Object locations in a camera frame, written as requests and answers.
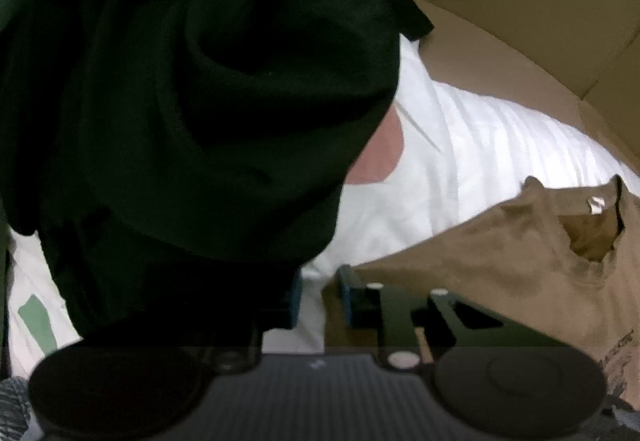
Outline brown cardboard sheet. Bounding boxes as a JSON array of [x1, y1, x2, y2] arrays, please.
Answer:
[[415, 0, 639, 166]]

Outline white bear print duvet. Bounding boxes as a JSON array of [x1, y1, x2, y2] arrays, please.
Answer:
[[4, 40, 640, 379]]

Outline black garment left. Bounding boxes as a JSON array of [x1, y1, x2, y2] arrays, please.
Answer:
[[1, 0, 433, 427]]

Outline blue jeans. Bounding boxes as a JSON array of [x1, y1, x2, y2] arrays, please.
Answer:
[[0, 377, 41, 441]]

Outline brown t-shirt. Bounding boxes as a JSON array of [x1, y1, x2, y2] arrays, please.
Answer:
[[331, 176, 639, 406]]

